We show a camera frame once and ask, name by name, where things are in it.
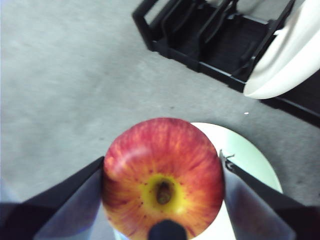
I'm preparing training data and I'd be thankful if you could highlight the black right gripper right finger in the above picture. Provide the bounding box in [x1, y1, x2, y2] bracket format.
[219, 149, 320, 240]

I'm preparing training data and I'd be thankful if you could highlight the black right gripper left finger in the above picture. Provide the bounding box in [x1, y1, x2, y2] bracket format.
[0, 155, 106, 240]

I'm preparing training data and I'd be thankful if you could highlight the green plate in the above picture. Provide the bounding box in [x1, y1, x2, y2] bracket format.
[109, 121, 284, 240]

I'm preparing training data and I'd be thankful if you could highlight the red yellow apple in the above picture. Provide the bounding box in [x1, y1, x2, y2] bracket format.
[102, 117, 225, 240]

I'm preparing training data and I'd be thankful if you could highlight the blue plate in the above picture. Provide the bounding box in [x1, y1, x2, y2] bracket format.
[243, 0, 320, 100]

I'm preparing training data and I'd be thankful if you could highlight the black plate rack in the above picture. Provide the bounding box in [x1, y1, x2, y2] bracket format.
[131, 0, 320, 129]

